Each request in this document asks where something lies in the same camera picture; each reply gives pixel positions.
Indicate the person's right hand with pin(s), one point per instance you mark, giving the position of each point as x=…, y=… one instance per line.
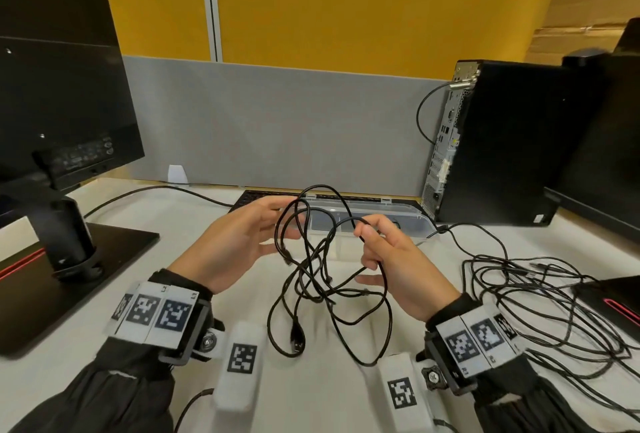
x=415, y=277

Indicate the person's left hand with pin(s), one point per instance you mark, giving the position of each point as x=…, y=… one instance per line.
x=230, y=247

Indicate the clear plastic compartment box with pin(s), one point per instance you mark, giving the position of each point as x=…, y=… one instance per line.
x=415, y=225

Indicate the person's left forearm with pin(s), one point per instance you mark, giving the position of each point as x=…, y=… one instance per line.
x=100, y=397

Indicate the person's right forearm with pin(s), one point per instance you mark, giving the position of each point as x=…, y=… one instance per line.
x=525, y=407

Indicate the black keyboard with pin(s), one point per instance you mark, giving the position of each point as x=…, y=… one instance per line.
x=245, y=200

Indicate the right wrist marker band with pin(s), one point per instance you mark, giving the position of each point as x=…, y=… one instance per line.
x=475, y=340

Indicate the wrist marker band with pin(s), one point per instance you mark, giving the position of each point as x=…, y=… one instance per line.
x=475, y=340
x=155, y=315

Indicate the left wrist marker band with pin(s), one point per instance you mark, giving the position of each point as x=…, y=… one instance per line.
x=155, y=315

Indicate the grey desk partition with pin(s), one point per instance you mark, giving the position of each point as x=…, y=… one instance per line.
x=290, y=127

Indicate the black desktop computer tower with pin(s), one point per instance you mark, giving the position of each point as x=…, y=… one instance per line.
x=515, y=137

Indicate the black monitor with square stand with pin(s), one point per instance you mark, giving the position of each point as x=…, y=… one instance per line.
x=65, y=87

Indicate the wide black monitor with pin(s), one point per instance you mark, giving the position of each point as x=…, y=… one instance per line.
x=610, y=137

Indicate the yellow partition panel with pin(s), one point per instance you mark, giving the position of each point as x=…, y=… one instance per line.
x=375, y=7

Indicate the grey webcam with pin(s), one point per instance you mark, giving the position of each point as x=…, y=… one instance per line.
x=585, y=56

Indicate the small white plastic bracket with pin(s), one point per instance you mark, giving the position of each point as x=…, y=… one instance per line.
x=177, y=175

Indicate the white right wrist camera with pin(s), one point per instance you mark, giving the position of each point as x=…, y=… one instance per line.
x=405, y=392

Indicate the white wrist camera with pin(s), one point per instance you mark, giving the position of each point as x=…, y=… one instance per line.
x=242, y=362
x=405, y=392

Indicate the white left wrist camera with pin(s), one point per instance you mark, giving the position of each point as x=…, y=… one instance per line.
x=242, y=362

